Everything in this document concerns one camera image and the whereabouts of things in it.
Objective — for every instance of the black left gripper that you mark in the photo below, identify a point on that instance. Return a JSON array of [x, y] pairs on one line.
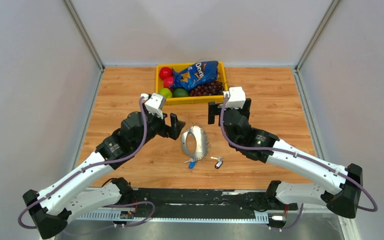
[[173, 130]]

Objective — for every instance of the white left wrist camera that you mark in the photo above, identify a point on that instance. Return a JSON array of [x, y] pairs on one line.
[[154, 104]]

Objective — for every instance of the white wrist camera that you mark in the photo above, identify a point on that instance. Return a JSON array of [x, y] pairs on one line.
[[154, 104], [234, 97]]

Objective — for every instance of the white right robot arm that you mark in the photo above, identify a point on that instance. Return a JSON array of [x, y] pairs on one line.
[[334, 186]]

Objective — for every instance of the blue Doritos chip bag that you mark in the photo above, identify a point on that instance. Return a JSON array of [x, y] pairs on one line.
[[197, 74]]

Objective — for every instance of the dark green lime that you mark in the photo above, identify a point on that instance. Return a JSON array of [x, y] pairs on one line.
[[180, 93]]

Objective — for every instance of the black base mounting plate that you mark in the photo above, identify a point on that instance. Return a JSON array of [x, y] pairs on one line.
[[200, 203]]

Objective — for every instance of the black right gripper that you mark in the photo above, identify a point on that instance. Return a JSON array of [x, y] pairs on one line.
[[214, 110]]

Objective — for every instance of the silver metal key holder plate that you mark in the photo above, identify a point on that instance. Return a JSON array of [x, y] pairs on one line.
[[201, 143]]

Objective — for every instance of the slotted aluminium cable duct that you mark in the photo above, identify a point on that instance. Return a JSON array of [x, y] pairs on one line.
[[113, 215]]

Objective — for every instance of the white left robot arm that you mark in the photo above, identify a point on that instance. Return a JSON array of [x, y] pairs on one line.
[[54, 207]]

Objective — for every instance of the black tag key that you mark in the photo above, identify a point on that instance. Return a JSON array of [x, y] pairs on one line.
[[219, 161]]

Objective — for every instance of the purple grape bunch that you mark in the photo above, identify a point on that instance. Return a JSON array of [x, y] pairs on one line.
[[214, 88]]

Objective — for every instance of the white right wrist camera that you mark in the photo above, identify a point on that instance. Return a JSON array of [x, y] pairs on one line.
[[234, 97]]

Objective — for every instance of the pink red apple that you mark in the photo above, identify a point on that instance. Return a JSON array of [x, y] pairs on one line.
[[168, 82]]

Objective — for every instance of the blue tag key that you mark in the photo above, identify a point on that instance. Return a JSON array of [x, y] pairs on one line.
[[191, 163]]

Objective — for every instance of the light green apple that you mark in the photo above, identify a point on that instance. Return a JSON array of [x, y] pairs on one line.
[[166, 92]]

